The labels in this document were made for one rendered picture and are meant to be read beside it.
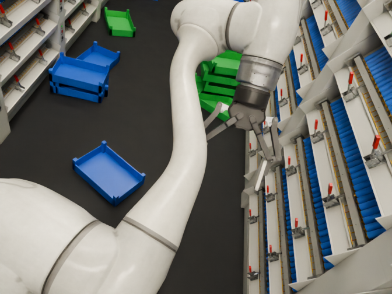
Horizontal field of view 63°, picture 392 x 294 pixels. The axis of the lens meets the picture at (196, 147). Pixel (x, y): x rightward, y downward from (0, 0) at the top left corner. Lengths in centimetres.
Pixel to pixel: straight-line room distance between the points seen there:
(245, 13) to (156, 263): 50
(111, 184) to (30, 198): 115
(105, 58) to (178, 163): 196
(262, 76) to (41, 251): 49
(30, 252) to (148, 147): 141
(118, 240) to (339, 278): 58
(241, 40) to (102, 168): 119
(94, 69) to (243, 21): 157
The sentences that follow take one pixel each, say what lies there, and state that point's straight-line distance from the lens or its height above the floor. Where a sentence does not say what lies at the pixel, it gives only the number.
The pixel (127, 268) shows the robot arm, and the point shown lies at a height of 92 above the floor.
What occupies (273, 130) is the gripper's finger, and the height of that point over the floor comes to 94.
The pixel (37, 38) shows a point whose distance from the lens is 198.
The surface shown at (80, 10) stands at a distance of 268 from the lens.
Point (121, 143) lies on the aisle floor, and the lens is 184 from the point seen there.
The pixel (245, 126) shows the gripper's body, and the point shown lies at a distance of 70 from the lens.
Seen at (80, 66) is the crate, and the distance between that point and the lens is 219.
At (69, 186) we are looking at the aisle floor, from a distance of 165.
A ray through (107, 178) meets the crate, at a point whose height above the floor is 0.
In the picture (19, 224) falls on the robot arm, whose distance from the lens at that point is 51.
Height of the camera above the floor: 136
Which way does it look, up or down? 45 degrees down
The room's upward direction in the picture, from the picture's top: 22 degrees clockwise
